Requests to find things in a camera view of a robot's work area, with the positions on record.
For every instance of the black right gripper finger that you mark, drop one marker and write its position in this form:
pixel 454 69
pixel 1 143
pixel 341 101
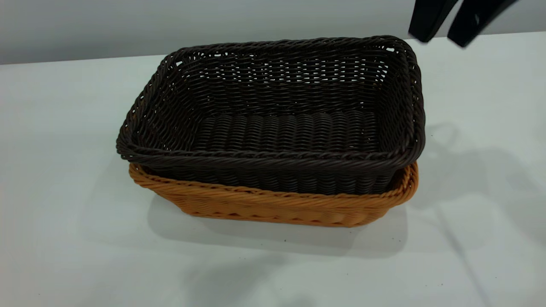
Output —
pixel 473 21
pixel 428 19

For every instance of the dark brown wicker basket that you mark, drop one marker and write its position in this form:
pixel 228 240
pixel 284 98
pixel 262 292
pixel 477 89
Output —
pixel 277 128

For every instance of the light brown wicker basket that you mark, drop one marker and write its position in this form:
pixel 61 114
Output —
pixel 277 209

